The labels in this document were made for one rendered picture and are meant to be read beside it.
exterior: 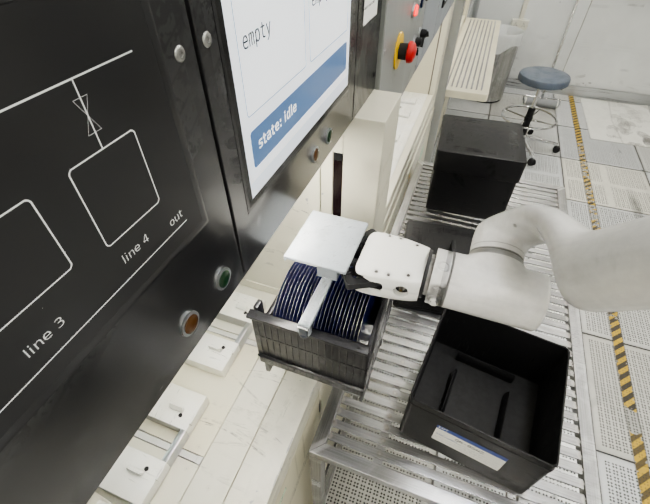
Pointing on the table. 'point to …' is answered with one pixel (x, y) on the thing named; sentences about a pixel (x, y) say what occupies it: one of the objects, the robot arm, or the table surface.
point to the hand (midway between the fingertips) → (330, 249)
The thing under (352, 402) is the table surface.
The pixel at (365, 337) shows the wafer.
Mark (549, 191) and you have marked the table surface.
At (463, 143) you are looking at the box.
